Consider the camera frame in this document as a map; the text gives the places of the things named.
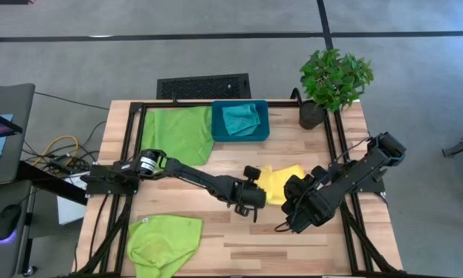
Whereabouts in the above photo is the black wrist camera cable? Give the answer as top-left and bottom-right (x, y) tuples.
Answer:
(273, 220), (294, 234)

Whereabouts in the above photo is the laptop on side desk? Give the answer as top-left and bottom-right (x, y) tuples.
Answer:
(0, 83), (35, 278)

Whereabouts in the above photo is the lime green towel white tag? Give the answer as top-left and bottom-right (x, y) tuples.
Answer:
(126, 214), (204, 278)

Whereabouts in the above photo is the yellow cable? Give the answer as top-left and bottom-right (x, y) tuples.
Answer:
(32, 134), (79, 167)

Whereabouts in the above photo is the black mesh computer case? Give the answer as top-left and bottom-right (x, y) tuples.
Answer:
(156, 73), (252, 100)

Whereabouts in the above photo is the green microfiber towel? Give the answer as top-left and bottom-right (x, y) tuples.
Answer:
(140, 106), (216, 168)

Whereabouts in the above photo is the black computer mouse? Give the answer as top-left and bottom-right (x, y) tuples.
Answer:
(0, 203), (22, 241)

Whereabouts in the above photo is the teal plastic bin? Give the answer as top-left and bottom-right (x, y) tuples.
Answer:
(211, 99), (271, 143)

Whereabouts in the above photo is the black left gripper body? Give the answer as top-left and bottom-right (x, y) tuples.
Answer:
(228, 179), (268, 223)

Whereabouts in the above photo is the black cable bundle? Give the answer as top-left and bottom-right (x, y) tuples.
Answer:
(21, 120), (119, 175)

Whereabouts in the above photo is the white box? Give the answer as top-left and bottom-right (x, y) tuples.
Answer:
(56, 173), (89, 225)

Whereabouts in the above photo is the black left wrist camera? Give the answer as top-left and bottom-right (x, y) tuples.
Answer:
(243, 165), (262, 181)

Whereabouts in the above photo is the teal microfiber towel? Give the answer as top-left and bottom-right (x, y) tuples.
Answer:
(221, 103), (262, 137)

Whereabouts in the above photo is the potted green plant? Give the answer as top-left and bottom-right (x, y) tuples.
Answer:
(299, 48), (374, 131)

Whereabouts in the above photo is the yellow microfiber towel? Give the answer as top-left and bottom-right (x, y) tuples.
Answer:
(254, 164), (306, 206)

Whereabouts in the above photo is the black desk beam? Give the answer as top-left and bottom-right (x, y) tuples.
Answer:
(17, 160), (88, 205)

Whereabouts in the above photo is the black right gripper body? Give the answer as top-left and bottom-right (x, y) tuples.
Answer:
(280, 166), (333, 235)

